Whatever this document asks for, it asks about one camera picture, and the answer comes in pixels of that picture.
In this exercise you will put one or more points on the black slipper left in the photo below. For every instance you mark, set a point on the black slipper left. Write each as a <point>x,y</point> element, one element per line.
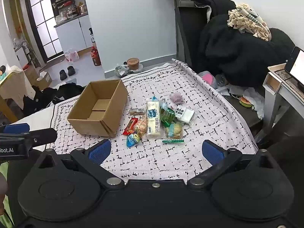
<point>63,75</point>

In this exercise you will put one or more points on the pink plastic bag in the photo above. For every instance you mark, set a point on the pink plastic bag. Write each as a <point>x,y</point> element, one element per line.
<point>71,55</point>

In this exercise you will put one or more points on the red chocolate bar wrapper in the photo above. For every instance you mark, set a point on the red chocolate bar wrapper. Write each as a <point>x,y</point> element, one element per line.
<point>130,127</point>

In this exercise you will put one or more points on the wooden table with cloth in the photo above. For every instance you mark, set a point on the wooden table with cloth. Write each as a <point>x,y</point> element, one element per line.
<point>14,86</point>

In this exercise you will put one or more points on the white black labelled pack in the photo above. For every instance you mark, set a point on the white black labelled pack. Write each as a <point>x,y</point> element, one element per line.
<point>184,115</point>

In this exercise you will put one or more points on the black clothes pile on chair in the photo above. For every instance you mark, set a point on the black clothes pile on chair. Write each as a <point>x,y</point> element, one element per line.
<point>242,57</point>

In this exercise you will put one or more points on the burger shaped toy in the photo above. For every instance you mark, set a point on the burger shaped toy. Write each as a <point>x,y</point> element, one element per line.
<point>244,102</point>

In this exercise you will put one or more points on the long white cracker pack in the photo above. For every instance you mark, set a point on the long white cracker pack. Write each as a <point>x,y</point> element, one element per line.
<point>153,117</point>

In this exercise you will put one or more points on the beige tasselled cloth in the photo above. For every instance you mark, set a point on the beige tasselled cloth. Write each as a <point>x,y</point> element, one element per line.
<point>245,19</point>

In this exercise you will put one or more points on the purple snack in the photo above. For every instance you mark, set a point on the purple snack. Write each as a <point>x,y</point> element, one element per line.
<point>176,99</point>

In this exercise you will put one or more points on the green stick wrapper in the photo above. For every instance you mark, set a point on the green stick wrapper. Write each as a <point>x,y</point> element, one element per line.
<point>172,141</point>

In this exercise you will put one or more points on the brown lidded round container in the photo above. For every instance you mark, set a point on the brown lidded round container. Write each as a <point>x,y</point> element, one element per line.
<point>133,63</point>

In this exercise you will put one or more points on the clear bag by container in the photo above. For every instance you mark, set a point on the clear bag by container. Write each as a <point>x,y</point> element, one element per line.
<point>121,71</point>

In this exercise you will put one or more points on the black clothes heap on floor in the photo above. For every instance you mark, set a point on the black clothes heap on floor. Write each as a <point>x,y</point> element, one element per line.
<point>43,99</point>

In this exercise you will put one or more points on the small blue snack packet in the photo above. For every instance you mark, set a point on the small blue snack packet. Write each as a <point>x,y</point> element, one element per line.
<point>132,139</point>

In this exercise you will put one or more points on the dark framed glass door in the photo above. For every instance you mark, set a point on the dark framed glass door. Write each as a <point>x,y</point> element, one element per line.
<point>42,21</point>

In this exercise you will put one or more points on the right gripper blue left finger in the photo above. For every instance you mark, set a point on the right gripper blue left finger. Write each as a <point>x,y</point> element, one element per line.
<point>90,160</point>

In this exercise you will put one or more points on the round cookie clear pack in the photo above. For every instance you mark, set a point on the round cookie clear pack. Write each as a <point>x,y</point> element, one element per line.
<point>174,131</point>

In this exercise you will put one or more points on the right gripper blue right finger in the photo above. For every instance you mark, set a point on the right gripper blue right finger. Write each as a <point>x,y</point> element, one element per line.
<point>221,160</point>

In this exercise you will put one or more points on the green snack packet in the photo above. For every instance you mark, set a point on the green snack packet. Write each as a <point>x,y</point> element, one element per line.
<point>167,116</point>

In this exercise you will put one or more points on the white black patterned blanket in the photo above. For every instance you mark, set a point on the white black patterned blanket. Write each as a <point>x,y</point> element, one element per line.
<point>215,120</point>

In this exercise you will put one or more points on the brown cardboard box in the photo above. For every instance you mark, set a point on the brown cardboard box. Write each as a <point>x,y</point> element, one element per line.
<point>99,108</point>

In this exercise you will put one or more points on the white kitchen cabinet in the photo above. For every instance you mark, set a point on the white kitchen cabinet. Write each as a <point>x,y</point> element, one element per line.
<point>75,34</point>

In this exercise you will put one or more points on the small cardboard box on floor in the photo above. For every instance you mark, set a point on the small cardboard box on floor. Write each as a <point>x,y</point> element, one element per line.
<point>41,80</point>

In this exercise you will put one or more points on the person's hand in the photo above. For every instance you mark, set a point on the person's hand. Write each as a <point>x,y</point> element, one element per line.
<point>3,191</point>

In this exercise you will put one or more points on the pink grey plush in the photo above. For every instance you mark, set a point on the pink grey plush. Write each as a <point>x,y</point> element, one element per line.
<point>208,78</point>

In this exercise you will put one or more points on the brown biscuit clear pack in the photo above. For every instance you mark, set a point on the brown biscuit clear pack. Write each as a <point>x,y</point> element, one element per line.
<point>136,112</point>

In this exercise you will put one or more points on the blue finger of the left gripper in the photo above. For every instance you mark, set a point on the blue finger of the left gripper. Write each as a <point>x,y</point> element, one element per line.
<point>16,128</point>
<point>43,137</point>

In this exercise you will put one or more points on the orange cracker pack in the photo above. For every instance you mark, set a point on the orange cracker pack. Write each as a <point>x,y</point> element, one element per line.
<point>140,126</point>

